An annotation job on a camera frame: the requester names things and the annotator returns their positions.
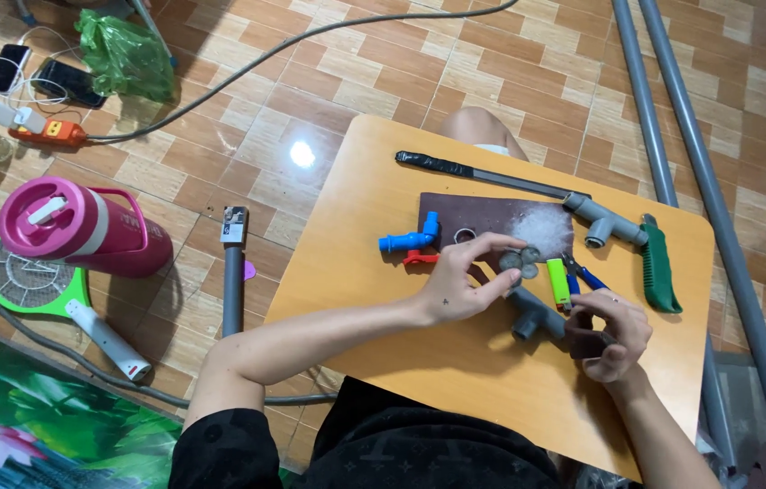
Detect person's right hand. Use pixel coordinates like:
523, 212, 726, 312
564, 288, 655, 387

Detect person's left hand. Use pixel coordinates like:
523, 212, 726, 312
417, 233, 528, 327

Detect small brown sandpaper piece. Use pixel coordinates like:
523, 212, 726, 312
568, 329, 619, 361

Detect grey round plastic discs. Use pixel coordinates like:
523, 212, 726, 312
498, 245, 542, 281

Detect blue plastic tap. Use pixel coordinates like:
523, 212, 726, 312
378, 211, 441, 254

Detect large brown sandpaper sheet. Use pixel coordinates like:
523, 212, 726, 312
417, 192, 575, 264

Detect grey pipe tee fitting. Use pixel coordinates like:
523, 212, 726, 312
508, 284, 568, 342
562, 192, 649, 249

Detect yellow-green lighter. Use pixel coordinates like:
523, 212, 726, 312
545, 257, 573, 313

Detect pile of white plastic shavings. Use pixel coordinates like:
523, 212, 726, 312
511, 202, 574, 258

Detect person's knee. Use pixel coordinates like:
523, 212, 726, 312
438, 106, 530, 164

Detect long grey plastic pipe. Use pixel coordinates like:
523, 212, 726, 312
611, 0, 738, 471
637, 0, 766, 489

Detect person's black shirt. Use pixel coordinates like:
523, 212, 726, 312
167, 375, 564, 489

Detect short grey pipe with label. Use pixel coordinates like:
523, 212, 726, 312
220, 205, 250, 339

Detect pink water bottle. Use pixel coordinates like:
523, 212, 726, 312
0, 175, 175, 279

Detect metal stand leg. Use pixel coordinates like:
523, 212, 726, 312
129, 0, 180, 70

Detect green plastic bag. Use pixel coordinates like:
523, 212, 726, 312
73, 7, 176, 104

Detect green electric mosquito swatter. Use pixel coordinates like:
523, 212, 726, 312
0, 237, 154, 384

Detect floral floor mat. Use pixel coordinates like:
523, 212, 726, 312
0, 314, 302, 489

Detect orange power strip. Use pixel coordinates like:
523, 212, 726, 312
8, 118, 89, 148

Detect black smartphone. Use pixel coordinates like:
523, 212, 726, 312
32, 58, 109, 109
0, 43, 34, 95

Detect blue-handled pliers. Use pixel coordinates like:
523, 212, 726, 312
561, 252, 610, 294

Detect green-handled knife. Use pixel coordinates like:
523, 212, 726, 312
640, 213, 684, 315

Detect black tape-handled saw blade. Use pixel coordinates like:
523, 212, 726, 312
394, 150, 574, 202

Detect grey power cable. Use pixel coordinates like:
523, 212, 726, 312
86, 0, 521, 145

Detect grey floor hose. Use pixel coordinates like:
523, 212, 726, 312
0, 286, 341, 410

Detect white charging cables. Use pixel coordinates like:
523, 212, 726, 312
0, 26, 86, 113

